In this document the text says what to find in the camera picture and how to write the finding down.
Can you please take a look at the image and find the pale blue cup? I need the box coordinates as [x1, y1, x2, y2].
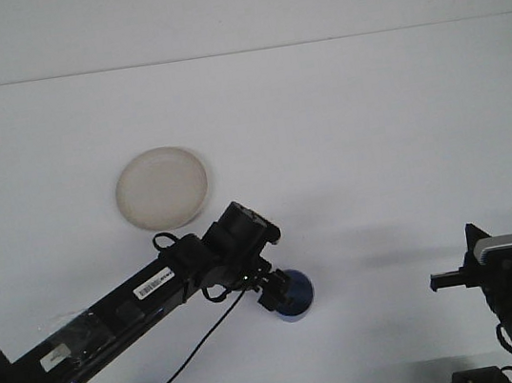
[267, 264, 320, 327]

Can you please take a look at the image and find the pale round plate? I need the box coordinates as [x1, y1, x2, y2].
[109, 139, 216, 238]

